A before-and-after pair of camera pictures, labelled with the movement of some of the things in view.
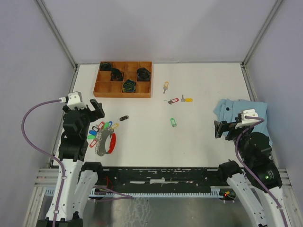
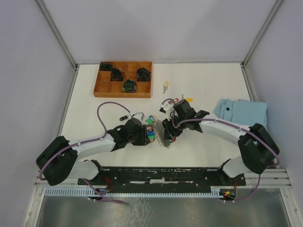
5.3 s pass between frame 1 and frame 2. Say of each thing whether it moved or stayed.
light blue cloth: stayed
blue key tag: moved
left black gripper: moved
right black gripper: moved
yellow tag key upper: stayed
